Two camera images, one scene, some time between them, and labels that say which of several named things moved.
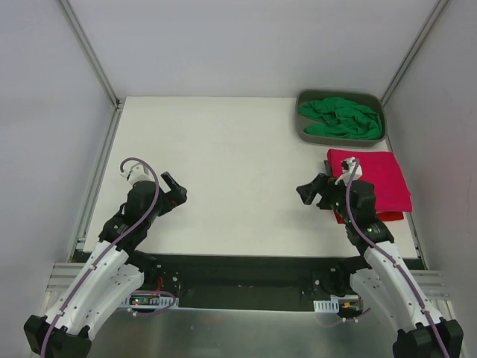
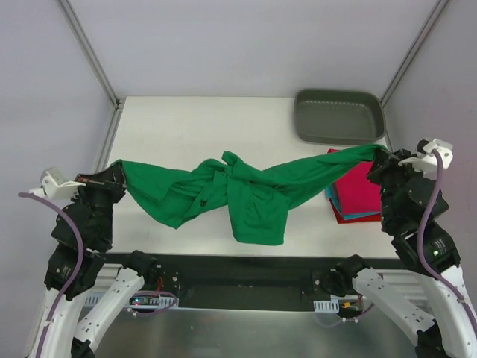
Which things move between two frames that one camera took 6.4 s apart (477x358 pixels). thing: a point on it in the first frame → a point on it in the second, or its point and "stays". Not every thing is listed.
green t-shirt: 342,118 → 261,197
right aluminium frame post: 413,50 stays
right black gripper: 320,189 → 387,164
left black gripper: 170,196 → 103,183
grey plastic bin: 340,118 stays
